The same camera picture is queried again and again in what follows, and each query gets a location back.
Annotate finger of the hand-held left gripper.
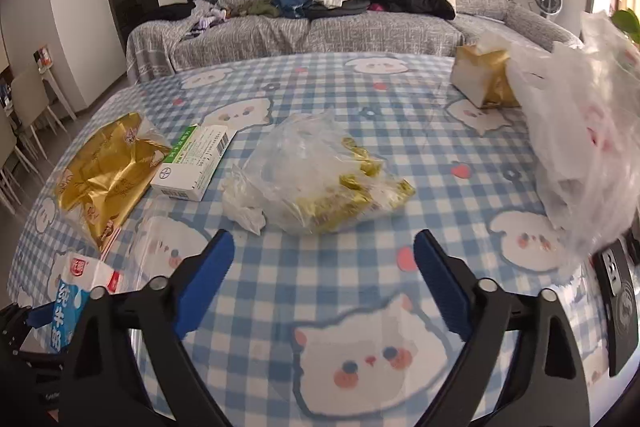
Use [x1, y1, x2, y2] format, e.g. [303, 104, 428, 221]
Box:
[0, 302, 55, 358]

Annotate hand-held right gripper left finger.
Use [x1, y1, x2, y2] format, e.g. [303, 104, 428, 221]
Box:
[60, 229, 236, 427]

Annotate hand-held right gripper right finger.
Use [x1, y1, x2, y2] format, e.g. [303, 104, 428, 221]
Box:
[414, 229, 591, 427]

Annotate blue white milk carton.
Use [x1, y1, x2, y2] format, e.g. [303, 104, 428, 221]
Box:
[47, 252, 123, 353]

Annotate white green medicine box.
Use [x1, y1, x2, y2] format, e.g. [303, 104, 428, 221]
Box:
[150, 124, 238, 202]

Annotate clear bag with gold wrappers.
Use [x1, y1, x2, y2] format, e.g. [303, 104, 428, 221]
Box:
[235, 109, 417, 235]

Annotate crumpled white tissue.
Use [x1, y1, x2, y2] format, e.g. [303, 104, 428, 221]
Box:
[220, 164, 266, 235]

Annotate blue checked tablecloth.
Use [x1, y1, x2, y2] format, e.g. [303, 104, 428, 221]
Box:
[7, 52, 640, 427]

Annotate gold foil bag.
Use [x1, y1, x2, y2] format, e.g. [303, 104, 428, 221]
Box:
[54, 114, 173, 250]

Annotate beige dining chair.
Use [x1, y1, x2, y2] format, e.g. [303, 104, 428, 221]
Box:
[10, 67, 77, 132]
[0, 107, 46, 214]

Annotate black flat device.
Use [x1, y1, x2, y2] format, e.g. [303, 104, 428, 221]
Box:
[592, 237, 640, 378]

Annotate clear plastic bags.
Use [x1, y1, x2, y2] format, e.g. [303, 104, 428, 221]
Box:
[505, 9, 640, 265]

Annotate grey patterned sofa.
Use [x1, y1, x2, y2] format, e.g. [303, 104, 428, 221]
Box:
[125, 0, 583, 82]

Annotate striped cloth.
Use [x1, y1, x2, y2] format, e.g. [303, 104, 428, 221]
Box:
[182, 0, 231, 40]

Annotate olive green garment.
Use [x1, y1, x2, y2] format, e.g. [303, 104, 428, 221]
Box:
[227, 0, 281, 18]

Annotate dark flat garment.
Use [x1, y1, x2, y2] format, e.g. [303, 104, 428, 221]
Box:
[305, 0, 373, 20]

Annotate white desk fan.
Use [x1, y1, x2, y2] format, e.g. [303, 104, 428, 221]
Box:
[517, 0, 566, 28]

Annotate green potted plant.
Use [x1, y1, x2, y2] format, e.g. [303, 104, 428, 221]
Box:
[612, 9, 640, 45]

